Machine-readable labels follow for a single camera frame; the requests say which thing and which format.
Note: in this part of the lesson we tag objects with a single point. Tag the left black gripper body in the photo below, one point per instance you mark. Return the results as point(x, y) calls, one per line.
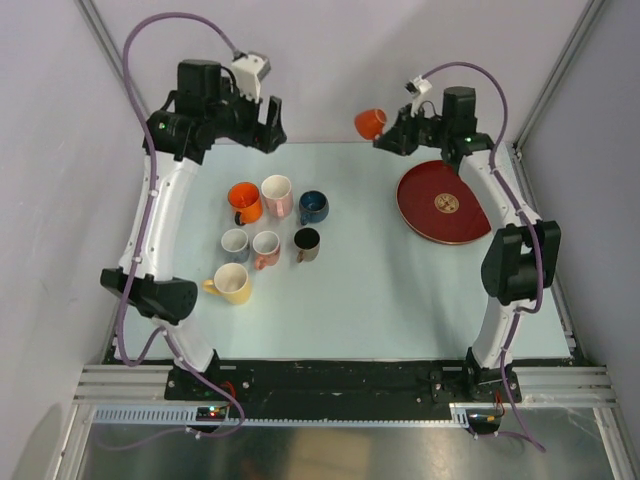
point(236, 119)

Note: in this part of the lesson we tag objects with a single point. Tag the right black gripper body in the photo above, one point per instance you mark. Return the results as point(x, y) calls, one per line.
point(419, 130)

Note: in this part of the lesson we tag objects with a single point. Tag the small pink cup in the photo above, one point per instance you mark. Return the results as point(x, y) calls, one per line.
point(370, 124)

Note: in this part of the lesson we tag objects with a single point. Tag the pale pink cup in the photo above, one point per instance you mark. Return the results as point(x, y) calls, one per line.
point(278, 196)

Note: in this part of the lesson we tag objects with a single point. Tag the orange mug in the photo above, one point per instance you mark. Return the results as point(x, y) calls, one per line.
point(245, 201)

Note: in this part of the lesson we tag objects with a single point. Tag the blue mug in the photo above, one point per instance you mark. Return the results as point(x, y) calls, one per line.
point(313, 207)

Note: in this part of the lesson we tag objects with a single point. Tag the pink mug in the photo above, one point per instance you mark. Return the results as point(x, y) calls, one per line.
point(266, 246)

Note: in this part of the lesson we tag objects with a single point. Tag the brown mug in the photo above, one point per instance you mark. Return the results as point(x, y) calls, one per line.
point(307, 241)

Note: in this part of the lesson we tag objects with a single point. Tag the grey mug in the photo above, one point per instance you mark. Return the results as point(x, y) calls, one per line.
point(236, 246)

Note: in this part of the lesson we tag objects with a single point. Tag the yellow mug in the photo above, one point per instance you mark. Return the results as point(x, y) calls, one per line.
point(232, 282)

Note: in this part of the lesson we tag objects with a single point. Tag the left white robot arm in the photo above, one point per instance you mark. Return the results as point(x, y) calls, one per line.
point(210, 102)

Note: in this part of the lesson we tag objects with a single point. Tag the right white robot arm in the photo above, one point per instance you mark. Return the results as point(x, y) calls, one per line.
point(521, 260)

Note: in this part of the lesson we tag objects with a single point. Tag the red round tray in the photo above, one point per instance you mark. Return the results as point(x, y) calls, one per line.
point(436, 204)

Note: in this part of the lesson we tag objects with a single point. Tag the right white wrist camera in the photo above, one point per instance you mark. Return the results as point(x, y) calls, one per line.
point(419, 89)

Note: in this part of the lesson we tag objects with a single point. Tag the left aluminium frame post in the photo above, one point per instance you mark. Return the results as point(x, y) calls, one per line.
point(110, 51)

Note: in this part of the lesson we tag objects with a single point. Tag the aluminium frame post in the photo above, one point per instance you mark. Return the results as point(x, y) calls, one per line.
point(571, 49)
point(110, 51)

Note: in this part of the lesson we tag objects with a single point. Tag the right aluminium frame post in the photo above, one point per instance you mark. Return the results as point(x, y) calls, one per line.
point(571, 49)

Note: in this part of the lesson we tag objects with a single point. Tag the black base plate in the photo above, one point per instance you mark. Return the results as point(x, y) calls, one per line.
point(331, 390)

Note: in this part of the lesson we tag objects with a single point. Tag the aluminium rail bar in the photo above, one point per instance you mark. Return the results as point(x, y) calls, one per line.
point(566, 386)

